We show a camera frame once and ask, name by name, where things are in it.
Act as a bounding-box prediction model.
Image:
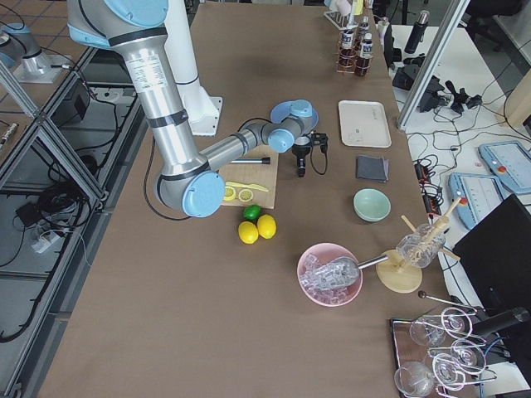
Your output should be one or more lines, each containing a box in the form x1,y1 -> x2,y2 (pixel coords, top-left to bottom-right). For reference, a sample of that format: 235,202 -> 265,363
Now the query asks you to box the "yellow lemon lower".
237,221 -> 259,245

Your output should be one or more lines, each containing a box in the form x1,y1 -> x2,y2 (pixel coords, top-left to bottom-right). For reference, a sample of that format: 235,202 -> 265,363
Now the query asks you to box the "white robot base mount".
164,0 -> 223,137

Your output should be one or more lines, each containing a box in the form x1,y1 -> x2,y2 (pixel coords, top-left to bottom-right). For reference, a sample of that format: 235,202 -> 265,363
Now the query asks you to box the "wooden stand with round base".
376,197 -> 465,294

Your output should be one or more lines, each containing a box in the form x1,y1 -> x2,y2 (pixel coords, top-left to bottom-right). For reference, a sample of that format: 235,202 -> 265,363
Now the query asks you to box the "yellow lemon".
256,215 -> 277,240
237,221 -> 259,245

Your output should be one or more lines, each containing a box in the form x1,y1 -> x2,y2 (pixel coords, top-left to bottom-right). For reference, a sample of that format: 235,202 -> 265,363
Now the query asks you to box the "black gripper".
291,135 -> 312,174

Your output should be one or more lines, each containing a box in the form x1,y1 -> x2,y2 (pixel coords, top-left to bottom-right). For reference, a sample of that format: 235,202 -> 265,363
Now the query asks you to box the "black water bottle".
404,10 -> 430,54

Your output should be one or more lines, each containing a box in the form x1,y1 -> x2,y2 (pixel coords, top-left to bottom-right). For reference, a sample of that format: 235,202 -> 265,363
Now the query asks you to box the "steel ice scoop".
314,255 -> 388,290

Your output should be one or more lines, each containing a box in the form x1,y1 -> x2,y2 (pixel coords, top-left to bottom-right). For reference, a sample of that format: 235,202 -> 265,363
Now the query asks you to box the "drink bottle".
354,33 -> 373,77
357,16 -> 369,41
338,27 -> 356,70

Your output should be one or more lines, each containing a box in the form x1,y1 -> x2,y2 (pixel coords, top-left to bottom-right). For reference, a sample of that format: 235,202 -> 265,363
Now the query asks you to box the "pink bowl of ice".
296,243 -> 363,307

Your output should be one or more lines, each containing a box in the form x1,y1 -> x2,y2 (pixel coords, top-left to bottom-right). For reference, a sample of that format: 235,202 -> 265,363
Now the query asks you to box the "lower middle drink bottle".
338,27 -> 356,70

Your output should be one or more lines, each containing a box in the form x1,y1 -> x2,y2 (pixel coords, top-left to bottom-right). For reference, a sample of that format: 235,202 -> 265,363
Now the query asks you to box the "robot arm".
67,1 -> 315,217

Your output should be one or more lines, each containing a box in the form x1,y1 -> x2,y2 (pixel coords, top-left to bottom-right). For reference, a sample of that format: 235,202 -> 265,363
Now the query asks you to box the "top drink bottle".
354,33 -> 373,77

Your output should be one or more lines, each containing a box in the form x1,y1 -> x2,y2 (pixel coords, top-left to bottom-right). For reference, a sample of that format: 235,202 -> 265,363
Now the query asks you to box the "yellow plastic knife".
226,181 -> 269,192

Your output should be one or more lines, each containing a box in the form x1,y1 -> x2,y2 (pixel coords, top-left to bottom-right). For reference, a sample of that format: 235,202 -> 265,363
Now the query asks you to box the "mint green bowl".
353,188 -> 391,222

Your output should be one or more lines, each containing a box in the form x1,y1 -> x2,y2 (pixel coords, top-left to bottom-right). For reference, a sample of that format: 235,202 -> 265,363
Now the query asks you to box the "wine glass upper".
409,316 -> 446,347

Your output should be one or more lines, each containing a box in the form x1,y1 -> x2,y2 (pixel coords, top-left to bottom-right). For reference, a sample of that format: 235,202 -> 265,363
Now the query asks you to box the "lower outer drink bottle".
357,16 -> 369,41

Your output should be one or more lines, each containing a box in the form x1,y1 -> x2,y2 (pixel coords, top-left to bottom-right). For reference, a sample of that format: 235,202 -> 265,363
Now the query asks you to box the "glass mug on stand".
396,224 -> 446,269

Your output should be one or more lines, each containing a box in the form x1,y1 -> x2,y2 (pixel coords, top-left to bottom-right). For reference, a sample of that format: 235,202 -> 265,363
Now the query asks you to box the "teach pendant far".
478,141 -> 531,195

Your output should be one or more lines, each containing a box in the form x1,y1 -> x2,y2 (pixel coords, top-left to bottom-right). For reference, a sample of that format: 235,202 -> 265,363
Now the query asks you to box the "green lime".
243,204 -> 261,221

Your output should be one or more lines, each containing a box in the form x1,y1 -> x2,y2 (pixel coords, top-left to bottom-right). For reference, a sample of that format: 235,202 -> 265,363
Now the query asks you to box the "lemon half on board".
223,186 -> 236,201

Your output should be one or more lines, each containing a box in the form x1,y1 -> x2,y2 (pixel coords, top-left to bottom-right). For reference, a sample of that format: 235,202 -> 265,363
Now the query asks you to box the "cream rabbit tray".
339,99 -> 392,148

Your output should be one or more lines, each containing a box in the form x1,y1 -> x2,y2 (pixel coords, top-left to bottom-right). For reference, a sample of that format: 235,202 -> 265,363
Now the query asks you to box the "wine glass rack tray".
389,306 -> 497,397

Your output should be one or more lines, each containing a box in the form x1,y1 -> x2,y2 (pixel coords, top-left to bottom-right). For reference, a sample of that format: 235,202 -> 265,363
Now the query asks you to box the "yellow lemon upper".
256,215 -> 277,240

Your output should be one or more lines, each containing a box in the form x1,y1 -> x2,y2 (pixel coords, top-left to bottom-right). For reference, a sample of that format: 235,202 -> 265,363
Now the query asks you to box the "lemon slice on board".
238,188 -> 254,203

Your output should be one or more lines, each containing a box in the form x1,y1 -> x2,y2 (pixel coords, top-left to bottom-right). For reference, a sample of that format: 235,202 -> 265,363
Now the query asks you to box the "grey folded cloth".
356,155 -> 389,182

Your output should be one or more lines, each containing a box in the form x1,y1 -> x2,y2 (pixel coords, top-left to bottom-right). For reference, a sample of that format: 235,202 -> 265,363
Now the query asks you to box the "blue plate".
270,100 -> 319,129

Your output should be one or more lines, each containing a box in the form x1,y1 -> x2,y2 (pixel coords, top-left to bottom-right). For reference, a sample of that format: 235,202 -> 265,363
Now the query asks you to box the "teach pendant near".
448,172 -> 509,230

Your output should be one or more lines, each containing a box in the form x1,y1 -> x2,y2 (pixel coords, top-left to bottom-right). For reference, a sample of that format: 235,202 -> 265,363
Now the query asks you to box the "wine glass lower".
394,362 -> 435,397

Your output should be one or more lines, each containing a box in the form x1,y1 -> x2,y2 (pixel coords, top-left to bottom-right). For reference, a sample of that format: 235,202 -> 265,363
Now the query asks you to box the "teach pendant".
448,172 -> 509,230
478,141 -> 531,195

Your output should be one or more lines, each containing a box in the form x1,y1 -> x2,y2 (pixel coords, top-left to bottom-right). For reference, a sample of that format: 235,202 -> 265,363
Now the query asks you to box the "bamboo cutting board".
219,145 -> 279,209

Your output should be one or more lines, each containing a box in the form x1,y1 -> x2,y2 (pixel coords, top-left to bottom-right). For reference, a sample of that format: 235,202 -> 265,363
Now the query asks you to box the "copper wire bottle rack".
335,27 -> 373,76

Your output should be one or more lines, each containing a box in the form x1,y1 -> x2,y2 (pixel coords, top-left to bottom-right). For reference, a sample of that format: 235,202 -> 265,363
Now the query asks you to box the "white cup rack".
324,0 -> 365,31

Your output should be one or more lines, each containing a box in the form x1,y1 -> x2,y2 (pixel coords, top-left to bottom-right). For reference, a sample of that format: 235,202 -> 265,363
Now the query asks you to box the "black monitor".
453,194 -> 530,312

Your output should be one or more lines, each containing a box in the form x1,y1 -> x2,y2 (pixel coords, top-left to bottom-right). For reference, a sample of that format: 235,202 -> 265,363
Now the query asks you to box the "steel muddler black tip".
231,157 -> 271,164

